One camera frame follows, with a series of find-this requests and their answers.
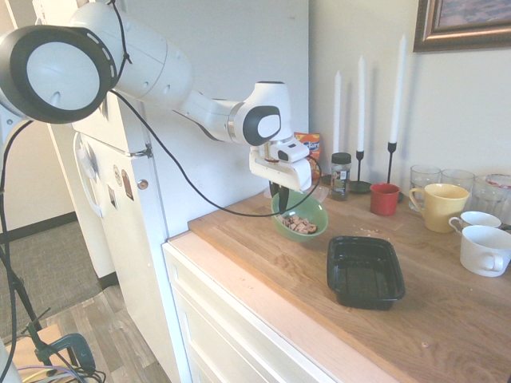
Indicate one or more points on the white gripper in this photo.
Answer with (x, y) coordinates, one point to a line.
(279, 171)

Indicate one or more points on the brown cereal pieces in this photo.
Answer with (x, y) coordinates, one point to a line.
(299, 225)

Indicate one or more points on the green ceramic bowl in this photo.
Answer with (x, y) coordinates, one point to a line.
(311, 215)

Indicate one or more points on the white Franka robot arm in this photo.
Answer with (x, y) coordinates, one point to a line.
(159, 60)

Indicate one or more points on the clear plastic container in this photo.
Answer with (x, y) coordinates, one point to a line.
(321, 193)

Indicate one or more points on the orange snack bag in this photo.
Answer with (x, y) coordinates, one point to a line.
(315, 147)

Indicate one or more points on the spice jar black lid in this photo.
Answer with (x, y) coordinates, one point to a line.
(340, 179)

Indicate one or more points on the black candle holder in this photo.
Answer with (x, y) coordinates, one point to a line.
(360, 184)
(392, 159)

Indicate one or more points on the short white candle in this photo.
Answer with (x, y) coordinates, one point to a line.
(337, 111)

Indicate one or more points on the red cup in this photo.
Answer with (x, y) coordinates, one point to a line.
(383, 201)

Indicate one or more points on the black plastic food container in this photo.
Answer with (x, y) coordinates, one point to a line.
(365, 275)

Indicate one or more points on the medium white candle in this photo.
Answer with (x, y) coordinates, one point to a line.
(361, 103)

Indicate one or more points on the white kitchen cabinet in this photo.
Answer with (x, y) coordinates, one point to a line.
(207, 319)

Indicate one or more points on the white refrigerator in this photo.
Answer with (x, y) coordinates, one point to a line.
(223, 60)

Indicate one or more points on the clear drinking glass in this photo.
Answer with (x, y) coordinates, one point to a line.
(425, 175)
(457, 177)
(489, 199)

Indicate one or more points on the dark brown fridge magnet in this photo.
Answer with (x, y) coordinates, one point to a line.
(126, 183)

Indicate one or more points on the tall white candle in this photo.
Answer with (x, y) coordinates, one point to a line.
(398, 88)

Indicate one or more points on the round fridge magnet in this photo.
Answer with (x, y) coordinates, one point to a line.
(117, 174)

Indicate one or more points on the square photo fridge magnet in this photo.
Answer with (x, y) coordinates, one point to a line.
(112, 196)

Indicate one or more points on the yellow mug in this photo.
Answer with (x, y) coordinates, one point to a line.
(445, 209)

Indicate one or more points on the small white cup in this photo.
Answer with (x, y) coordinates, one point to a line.
(479, 219)

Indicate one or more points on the large white cup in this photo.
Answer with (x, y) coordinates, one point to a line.
(481, 247)

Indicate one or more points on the green clamp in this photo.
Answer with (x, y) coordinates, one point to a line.
(68, 347)

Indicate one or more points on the black tripod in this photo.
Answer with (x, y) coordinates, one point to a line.
(22, 295)

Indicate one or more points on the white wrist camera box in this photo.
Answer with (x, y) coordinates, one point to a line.
(290, 151)

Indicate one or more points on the brown picture frame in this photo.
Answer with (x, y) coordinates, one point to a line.
(423, 28)

